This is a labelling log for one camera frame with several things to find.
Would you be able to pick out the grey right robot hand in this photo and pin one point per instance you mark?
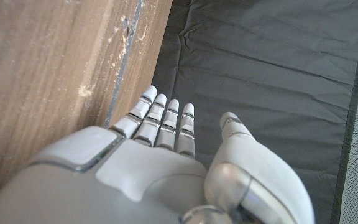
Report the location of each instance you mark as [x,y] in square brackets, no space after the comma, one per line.
[135,174]

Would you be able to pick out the grey tape outline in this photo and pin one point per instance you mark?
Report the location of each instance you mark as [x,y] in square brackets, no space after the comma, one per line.
[126,59]

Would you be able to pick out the black backdrop curtain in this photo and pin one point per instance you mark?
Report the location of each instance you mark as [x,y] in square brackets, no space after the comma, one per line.
[259,62]

